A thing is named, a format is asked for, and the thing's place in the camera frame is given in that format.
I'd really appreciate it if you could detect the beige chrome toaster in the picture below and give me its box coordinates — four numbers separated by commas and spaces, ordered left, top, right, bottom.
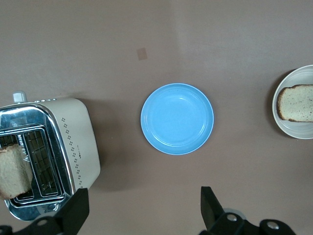
0, 91, 101, 222

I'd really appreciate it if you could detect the beige plate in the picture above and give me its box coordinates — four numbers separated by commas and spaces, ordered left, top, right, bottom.
272, 65, 313, 140

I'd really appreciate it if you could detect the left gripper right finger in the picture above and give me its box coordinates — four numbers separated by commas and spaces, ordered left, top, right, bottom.
199, 186, 297, 235

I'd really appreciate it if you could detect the blue plate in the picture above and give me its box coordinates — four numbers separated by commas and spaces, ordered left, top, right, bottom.
140, 83, 215, 156

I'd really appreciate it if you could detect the bread slice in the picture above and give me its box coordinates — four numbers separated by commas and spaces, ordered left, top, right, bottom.
0, 143, 34, 200
276, 84, 313, 123

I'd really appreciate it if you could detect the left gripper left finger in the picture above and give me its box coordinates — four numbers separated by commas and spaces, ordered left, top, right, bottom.
0, 188, 90, 235

